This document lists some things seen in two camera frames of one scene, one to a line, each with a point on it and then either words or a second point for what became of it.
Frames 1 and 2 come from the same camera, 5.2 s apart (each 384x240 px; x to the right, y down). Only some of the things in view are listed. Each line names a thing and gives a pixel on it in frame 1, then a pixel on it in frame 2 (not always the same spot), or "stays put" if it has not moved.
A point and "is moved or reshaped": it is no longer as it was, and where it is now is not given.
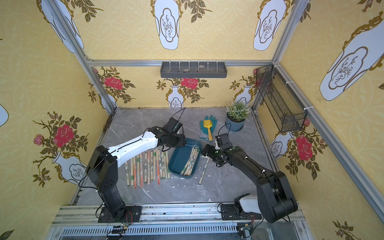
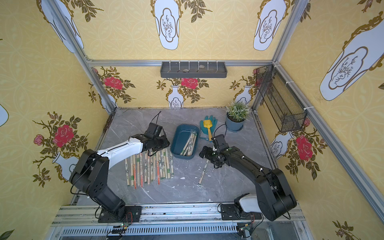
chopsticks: x=203 y=170 stays put
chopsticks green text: x=148 y=166 stays put
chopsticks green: x=145 y=167 stays put
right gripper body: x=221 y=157 stays put
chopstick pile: x=188 y=167 to x=188 y=149
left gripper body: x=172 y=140 to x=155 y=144
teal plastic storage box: x=178 y=157 is moved or reshaped
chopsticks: x=138 y=171 stays put
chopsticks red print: x=141 y=170 stays put
